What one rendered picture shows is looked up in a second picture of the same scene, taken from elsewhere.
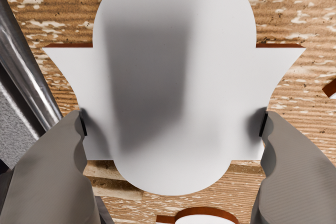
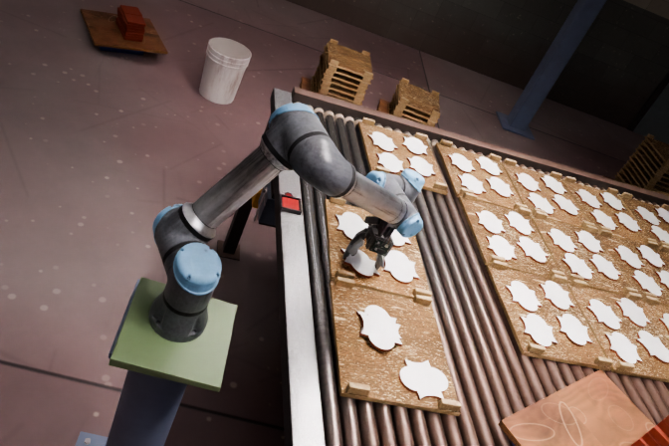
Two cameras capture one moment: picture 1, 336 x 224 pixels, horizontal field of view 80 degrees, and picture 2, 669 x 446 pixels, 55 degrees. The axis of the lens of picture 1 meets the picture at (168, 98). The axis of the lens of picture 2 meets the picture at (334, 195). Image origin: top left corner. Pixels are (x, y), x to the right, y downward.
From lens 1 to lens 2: 2.09 m
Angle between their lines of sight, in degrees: 97
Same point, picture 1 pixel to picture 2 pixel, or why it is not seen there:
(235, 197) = (380, 302)
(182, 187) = (365, 273)
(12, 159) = (291, 288)
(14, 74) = (317, 261)
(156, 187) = (360, 271)
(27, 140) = (305, 281)
